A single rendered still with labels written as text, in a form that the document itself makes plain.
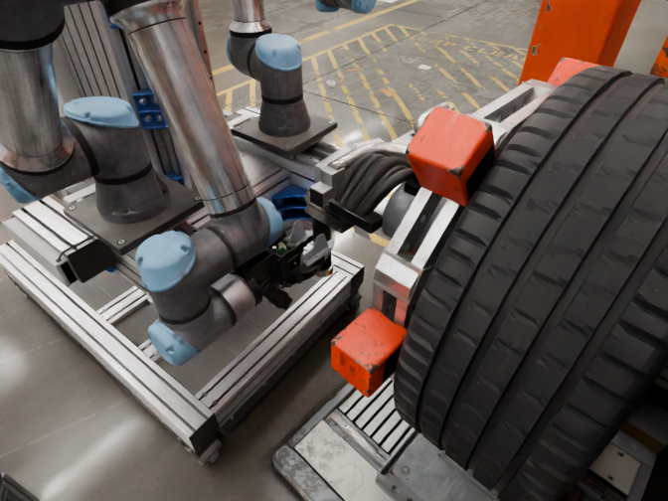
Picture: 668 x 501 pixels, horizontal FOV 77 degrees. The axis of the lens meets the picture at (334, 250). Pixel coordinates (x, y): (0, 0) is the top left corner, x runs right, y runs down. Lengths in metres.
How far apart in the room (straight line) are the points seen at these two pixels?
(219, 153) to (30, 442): 1.37
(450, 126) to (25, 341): 1.85
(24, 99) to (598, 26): 1.05
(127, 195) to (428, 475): 0.97
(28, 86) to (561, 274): 0.66
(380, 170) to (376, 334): 0.24
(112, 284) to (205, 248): 1.22
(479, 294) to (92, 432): 1.43
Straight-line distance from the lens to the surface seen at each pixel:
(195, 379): 1.42
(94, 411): 1.74
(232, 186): 0.61
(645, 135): 0.55
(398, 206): 0.82
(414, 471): 1.24
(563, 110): 0.57
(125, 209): 0.99
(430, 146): 0.51
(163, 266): 0.57
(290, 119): 1.22
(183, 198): 1.02
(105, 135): 0.91
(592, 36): 1.15
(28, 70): 0.67
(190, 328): 0.64
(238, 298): 0.68
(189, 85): 0.59
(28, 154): 0.83
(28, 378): 1.95
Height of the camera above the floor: 1.37
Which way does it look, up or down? 42 degrees down
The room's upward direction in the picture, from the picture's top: straight up
